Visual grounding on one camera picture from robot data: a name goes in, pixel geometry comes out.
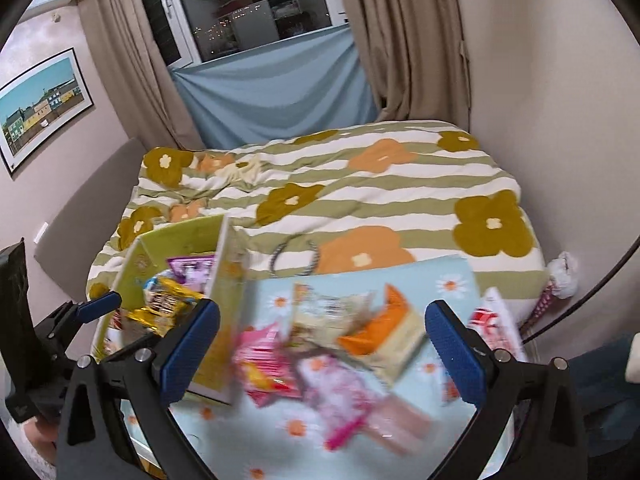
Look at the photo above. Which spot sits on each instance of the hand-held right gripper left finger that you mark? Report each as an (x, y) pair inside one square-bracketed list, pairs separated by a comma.
[(192, 350)]

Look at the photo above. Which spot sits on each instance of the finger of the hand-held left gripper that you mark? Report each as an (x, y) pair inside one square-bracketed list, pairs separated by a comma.
[(97, 306)]

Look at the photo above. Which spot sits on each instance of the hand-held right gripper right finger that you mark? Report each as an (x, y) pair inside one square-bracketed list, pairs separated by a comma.
[(457, 355)]

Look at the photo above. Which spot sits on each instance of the gold snack packet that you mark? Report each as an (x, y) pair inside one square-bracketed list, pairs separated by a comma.
[(160, 305)]

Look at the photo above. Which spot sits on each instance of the purple snack packet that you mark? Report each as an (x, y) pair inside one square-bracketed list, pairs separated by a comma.
[(192, 272)]

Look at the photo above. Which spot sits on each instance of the yellow-green cardboard box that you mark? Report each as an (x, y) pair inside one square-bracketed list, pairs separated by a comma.
[(230, 280)]

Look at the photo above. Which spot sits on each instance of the pile of snack packets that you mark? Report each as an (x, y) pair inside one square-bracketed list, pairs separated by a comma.
[(350, 390)]

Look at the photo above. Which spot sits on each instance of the person's left hand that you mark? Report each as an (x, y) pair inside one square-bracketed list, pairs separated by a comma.
[(39, 437)]

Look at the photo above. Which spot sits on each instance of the pink dotted cone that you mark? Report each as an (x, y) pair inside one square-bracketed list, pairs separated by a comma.
[(545, 300)]

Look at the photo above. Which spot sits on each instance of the light blue daisy tablecloth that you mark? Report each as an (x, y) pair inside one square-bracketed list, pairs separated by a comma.
[(280, 445)]

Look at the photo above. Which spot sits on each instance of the white plastic bag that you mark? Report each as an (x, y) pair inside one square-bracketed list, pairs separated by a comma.
[(562, 272)]

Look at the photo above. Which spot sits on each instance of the striped floral blanket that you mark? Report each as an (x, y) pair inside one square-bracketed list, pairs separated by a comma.
[(400, 195)]

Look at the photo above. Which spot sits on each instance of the white garment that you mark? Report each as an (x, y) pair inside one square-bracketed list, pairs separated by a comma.
[(634, 360)]

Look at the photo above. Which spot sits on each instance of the beige curtain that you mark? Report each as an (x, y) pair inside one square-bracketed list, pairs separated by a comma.
[(125, 60), (410, 35)]

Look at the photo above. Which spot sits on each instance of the blue cloth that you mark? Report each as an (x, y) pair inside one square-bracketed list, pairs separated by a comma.
[(270, 100)]

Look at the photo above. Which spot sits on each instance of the window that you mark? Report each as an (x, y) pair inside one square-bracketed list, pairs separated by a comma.
[(250, 10)]

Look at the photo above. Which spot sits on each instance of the framed wall poster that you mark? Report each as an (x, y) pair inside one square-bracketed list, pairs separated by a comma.
[(40, 105)]

